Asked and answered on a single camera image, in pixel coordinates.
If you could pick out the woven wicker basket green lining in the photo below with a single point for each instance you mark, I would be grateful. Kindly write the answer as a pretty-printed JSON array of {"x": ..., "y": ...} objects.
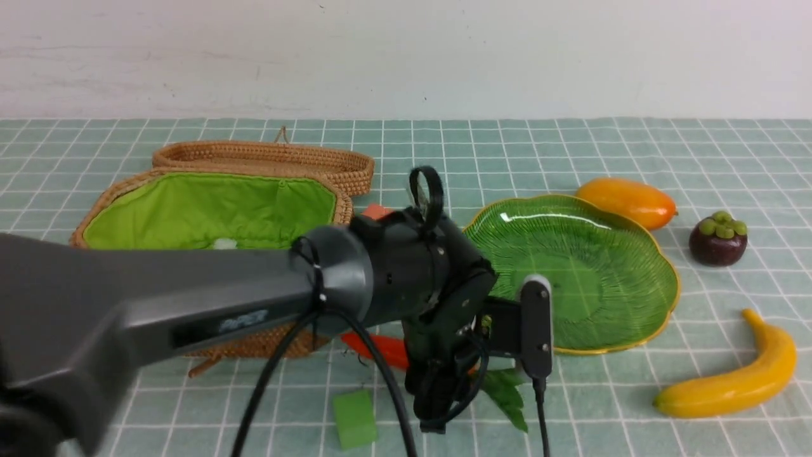
[{"x": 190, "y": 216}]

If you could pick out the dark purple plastic mangosteen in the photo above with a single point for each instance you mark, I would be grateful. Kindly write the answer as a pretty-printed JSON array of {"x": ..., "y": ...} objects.
[{"x": 718, "y": 240}]

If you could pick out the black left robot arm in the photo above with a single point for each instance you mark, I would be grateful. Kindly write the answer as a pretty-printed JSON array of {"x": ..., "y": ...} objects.
[{"x": 40, "y": 411}]

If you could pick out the orange foam cube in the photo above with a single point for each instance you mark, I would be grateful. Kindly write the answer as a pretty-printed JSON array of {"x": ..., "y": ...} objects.
[{"x": 376, "y": 211}]

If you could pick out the green glass leaf plate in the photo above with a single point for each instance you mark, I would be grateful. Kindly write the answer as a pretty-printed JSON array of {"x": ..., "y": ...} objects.
[{"x": 612, "y": 287}]

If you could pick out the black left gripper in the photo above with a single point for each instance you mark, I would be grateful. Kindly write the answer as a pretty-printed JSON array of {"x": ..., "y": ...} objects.
[{"x": 431, "y": 277}]

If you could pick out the yellow plastic banana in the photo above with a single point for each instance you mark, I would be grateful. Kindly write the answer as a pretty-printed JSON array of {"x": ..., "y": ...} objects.
[{"x": 744, "y": 388}]

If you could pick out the orange yellow plastic mango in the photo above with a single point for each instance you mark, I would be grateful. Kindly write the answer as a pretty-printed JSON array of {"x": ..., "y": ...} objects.
[{"x": 646, "y": 205}]

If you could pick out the orange plastic carrot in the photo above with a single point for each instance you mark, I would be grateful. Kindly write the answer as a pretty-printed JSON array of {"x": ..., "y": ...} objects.
[{"x": 501, "y": 385}]

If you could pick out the woven wicker basket lid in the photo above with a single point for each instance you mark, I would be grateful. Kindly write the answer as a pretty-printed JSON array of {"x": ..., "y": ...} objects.
[{"x": 351, "y": 171}]

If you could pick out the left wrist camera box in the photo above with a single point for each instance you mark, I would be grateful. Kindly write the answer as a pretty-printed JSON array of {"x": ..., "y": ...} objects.
[{"x": 536, "y": 335}]

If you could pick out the green foam cube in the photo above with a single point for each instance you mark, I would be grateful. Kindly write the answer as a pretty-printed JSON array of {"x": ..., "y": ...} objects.
[{"x": 355, "y": 419}]

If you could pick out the green checked tablecloth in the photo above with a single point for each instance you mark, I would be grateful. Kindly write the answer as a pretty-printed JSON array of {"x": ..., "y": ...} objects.
[{"x": 759, "y": 171}]

